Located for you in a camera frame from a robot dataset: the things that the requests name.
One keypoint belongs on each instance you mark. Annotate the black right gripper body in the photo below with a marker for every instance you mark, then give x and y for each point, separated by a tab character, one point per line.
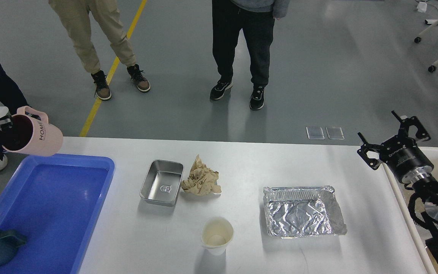
406	161

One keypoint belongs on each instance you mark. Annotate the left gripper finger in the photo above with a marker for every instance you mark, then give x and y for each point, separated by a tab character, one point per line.
7	124

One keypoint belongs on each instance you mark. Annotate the pink mug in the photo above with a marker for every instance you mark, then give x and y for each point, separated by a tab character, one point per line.
32	134

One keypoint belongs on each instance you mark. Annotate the stainless steel rectangular tray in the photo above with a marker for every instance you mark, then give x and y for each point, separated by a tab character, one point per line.
161	185

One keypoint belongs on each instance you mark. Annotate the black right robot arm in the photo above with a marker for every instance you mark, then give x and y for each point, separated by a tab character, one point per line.
423	203

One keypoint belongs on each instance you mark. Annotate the right floor outlet plate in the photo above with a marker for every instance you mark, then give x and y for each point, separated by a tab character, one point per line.
335	132

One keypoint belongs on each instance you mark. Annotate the floor outlet plate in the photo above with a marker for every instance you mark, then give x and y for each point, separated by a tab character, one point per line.
315	132
335	132

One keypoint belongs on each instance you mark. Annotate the left floor outlet plate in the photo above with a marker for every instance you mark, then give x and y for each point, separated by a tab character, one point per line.
315	132

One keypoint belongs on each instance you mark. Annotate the blue plastic tray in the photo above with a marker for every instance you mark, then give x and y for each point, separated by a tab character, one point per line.
55	202

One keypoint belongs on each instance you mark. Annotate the aluminium foil tray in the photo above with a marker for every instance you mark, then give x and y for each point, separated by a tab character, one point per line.
302	211

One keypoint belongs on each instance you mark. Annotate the person in beige trousers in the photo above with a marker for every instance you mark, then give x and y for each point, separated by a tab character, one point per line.
74	16

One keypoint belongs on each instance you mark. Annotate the crumpled brown paper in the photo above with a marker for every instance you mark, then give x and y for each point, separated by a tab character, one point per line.
202	180

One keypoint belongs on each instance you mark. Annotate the white paper cup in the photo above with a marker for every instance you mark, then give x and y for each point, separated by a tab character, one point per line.
216	235

